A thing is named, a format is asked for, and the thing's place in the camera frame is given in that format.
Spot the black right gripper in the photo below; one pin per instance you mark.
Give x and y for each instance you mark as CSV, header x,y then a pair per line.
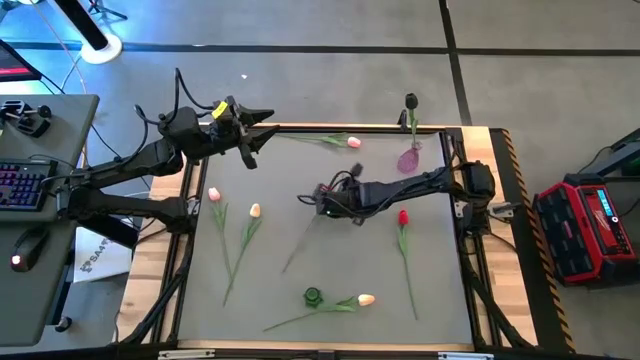
x,y
337,202

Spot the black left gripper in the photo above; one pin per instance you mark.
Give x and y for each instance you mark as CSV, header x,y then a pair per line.
x,y
230,132

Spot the black artificial tulip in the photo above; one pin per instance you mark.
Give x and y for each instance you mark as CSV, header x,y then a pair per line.
x,y
411,101
356,169

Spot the pink artificial tulip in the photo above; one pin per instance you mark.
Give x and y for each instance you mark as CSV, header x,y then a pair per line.
x,y
214,194
354,142

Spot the cream artificial tulip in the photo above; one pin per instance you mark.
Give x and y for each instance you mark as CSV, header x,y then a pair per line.
x,y
255,210
366,300

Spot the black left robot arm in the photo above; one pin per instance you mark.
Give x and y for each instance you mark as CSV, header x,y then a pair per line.
x,y
125,205

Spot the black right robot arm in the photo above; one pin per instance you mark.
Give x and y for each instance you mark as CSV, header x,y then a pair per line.
x,y
410,187

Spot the pink glass vase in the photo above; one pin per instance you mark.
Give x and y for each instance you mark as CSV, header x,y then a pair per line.
x,y
408,161

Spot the green glass vase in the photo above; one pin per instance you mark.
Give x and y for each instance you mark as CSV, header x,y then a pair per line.
x,y
313,297

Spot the yellow tag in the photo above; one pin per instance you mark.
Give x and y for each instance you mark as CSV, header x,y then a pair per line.
x,y
220,110

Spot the red artificial tulip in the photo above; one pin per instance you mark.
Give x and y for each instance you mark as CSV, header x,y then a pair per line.
x,y
300,244
403,217

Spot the black pole white round base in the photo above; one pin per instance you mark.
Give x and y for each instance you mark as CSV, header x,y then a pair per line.
x,y
82,20

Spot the white printed paper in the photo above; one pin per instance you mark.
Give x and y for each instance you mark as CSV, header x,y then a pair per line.
x,y
100,260

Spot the black desk gadget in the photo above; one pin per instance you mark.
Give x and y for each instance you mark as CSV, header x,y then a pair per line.
x,y
30,124

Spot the red black tool box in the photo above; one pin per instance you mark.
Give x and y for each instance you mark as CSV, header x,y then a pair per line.
x,y
570,235

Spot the backlit black keyboard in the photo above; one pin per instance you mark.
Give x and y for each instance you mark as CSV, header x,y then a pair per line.
x,y
25,187

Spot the dark screen with red strip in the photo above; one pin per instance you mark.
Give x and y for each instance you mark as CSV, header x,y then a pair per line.
x,y
12,65

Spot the black computer mouse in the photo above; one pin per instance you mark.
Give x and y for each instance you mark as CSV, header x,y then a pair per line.
x,y
30,247

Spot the black desk foot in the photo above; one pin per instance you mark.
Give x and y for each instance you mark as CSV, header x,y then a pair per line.
x,y
63,324

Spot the grey desk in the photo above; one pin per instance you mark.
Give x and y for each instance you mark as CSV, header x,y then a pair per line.
x,y
30,300

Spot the black green device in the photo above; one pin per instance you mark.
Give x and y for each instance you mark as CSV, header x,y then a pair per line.
x,y
625,155

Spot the black aluminium rig frame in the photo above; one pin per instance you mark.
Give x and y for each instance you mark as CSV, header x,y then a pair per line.
x,y
325,130

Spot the silver metal bracket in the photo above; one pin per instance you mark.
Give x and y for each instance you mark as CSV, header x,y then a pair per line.
x,y
465,356
185,355

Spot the black base plate hazard striped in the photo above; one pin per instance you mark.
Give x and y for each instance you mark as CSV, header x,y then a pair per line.
x,y
525,300

